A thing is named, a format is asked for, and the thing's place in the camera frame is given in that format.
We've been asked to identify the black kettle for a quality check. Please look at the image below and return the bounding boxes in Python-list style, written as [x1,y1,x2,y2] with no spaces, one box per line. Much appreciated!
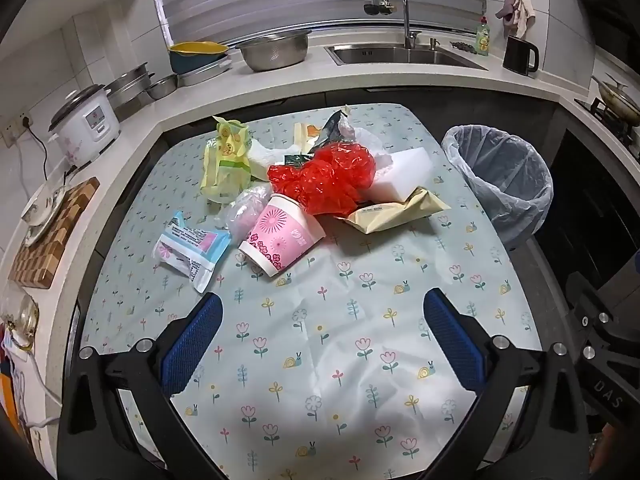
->
[502,35,540,77]

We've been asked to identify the dark snack wrapper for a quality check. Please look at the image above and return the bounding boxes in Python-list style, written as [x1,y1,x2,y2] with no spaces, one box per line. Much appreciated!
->
[315,105,361,153]

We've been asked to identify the black power cable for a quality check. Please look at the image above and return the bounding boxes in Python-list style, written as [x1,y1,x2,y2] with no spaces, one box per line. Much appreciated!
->
[22,119,83,183]

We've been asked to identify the white paper towel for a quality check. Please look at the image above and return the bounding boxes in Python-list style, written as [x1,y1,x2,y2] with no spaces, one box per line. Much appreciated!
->
[247,137,301,181]

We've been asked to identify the beige hanging cloth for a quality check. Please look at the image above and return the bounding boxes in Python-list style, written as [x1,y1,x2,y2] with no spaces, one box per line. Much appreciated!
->
[512,0,537,38]

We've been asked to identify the white rice cooker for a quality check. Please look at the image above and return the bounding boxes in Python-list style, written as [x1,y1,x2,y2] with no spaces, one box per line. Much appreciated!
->
[48,84,122,168]

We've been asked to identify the yellow green plastic bag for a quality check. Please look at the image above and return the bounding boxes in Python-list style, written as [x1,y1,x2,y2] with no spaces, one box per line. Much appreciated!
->
[201,116,251,204]

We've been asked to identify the pink paper cup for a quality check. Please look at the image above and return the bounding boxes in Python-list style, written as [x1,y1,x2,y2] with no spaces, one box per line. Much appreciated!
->
[237,192,326,277]

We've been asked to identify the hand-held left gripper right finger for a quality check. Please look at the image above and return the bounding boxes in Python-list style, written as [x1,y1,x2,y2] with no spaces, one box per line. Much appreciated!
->
[422,287,593,480]

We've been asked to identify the gas stove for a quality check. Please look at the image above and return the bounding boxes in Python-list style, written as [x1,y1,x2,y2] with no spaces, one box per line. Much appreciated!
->
[575,97,640,146]

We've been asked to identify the red plastic bag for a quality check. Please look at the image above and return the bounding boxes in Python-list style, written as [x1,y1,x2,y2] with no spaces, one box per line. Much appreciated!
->
[267,141,376,216]

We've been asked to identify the beige paper pouch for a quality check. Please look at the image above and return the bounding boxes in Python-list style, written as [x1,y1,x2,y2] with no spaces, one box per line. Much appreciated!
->
[332,186,451,235]

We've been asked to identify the beige orange-print wrapper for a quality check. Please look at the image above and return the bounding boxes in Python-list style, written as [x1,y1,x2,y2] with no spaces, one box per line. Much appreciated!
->
[292,121,323,153]

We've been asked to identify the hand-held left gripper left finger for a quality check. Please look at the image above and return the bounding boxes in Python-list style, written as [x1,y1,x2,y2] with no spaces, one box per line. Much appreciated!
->
[56,291,226,480]

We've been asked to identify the bin with clear bag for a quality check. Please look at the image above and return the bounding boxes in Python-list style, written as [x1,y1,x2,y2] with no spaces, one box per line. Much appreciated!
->
[441,124,554,250]

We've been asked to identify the wok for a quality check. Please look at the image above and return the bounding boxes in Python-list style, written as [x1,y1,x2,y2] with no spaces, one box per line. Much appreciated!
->
[592,74,640,126]

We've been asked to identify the glass jug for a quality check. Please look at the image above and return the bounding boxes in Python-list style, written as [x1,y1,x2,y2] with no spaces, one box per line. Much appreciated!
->
[0,280,40,348]

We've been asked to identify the small steel bowl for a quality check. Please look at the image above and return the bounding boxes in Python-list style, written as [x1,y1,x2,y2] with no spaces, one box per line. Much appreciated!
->
[145,74,179,101]

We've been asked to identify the blue white wrapper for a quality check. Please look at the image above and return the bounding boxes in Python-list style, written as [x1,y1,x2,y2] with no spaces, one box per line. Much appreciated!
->
[152,211,232,294]

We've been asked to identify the chrome faucet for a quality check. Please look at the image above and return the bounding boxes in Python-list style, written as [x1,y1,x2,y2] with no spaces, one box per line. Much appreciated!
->
[364,0,422,51]

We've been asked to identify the white plate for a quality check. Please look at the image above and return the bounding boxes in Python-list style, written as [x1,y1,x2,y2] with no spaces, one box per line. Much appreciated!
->
[20,185,71,246]

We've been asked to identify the purple hanging cloth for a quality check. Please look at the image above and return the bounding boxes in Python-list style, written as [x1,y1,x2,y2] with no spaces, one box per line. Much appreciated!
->
[495,0,521,26]

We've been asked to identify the blue basin with yellow strainer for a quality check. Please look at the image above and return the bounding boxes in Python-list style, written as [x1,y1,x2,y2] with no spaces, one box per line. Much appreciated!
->
[168,41,231,75]

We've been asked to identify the steel sink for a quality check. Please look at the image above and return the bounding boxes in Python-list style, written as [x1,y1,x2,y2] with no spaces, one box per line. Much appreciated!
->
[324,42,488,71]

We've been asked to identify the clear plastic bag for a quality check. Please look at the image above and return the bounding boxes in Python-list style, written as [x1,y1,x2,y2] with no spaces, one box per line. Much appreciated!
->
[215,185,273,238]

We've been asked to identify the steel colander bowl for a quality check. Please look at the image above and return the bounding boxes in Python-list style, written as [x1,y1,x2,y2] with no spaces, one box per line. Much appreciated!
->
[235,30,312,72]

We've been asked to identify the green dish soap bottle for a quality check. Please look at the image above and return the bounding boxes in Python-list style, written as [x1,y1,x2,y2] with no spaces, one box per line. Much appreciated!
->
[475,16,491,57]

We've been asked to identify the grey trash bin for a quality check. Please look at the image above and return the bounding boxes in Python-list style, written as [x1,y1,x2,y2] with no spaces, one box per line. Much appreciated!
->
[441,124,554,250]

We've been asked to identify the wooden cutting board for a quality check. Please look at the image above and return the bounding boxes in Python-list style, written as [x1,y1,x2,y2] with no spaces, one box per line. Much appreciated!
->
[9,177,101,289]

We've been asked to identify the floral tablecloth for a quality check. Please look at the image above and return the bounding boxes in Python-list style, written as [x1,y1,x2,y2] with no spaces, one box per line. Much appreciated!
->
[77,102,543,480]

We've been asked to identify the wall outlet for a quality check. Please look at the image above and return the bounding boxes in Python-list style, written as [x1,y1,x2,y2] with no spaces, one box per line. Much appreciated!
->
[0,115,33,148]

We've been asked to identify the stacked steel pots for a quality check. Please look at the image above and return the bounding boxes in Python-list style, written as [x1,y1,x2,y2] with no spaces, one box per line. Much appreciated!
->
[102,62,153,116]

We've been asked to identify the white foam block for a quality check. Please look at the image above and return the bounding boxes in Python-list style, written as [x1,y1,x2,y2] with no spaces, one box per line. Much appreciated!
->
[367,146,435,203]

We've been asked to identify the white cable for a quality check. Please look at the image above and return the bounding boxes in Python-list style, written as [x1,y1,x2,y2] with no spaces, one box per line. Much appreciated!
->
[0,332,61,428]

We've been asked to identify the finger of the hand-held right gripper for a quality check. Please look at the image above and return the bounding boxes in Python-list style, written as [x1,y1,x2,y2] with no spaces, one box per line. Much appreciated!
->
[567,269,640,428]

